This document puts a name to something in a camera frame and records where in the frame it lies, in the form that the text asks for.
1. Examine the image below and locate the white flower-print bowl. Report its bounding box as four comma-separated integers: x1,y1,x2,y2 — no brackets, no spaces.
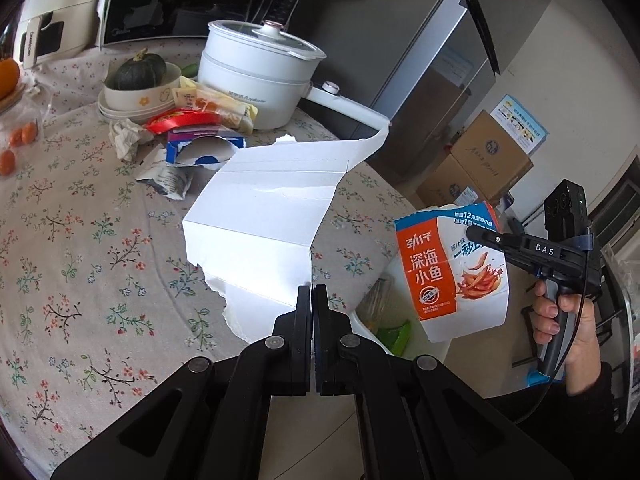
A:
102,61,183,113

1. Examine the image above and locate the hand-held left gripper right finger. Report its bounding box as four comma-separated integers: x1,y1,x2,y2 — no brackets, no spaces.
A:
312,284,573,480

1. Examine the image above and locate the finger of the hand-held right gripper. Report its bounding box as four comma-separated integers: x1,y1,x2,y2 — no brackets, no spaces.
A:
466,226,525,262

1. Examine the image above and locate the cream orange-print snack bag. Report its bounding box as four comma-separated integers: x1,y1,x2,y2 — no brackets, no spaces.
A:
195,89,259,135

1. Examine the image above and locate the person's right hand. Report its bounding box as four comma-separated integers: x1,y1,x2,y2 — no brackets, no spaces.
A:
531,280,602,396

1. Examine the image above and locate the person's right forearm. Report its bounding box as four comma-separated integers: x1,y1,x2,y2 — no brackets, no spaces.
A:
487,360,621,466

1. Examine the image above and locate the red wrapper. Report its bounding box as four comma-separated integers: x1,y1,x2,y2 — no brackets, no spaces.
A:
145,107,223,136

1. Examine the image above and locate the grey white wrapper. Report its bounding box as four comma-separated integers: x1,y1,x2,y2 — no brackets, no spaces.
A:
132,145,193,201

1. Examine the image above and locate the blue and white carton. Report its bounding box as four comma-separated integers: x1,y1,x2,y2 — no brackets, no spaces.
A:
165,129,247,168

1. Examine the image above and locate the orange white snack bag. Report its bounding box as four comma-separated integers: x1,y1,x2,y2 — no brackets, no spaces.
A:
394,201,511,345

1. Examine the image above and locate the small cream snack packet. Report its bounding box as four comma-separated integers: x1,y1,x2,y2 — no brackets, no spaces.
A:
171,86,199,110

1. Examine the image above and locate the grey refrigerator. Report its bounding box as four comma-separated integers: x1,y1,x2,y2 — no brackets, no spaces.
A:
300,0,563,196

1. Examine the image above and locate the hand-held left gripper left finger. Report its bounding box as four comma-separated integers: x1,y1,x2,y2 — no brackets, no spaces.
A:
50,285,313,480

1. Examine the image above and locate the large orange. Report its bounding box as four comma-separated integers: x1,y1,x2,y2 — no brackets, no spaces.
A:
0,57,21,101

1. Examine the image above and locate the torn white cardboard box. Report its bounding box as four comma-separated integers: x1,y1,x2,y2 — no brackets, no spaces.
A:
181,125,391,346

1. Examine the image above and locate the white electric cooking pot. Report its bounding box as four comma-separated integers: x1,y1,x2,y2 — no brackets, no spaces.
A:
197,20,391,141

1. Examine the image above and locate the white tissue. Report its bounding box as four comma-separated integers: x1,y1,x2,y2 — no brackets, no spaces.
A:
109,119,155,162

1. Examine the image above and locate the dark green pumpkin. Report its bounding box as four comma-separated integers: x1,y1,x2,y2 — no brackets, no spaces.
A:
105,47,167,92

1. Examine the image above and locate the blue wall leaflet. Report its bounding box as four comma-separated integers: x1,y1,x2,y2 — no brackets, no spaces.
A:
489,94,550,156

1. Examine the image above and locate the glass jar with wooden lid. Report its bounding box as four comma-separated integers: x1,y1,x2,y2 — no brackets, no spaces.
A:
0,80,56,156

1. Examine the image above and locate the green snack bag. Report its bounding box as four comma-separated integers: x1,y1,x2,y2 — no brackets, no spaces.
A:
377,320,413,356

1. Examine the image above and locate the white plastic bin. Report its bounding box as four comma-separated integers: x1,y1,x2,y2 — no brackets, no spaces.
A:
345,260,453,361

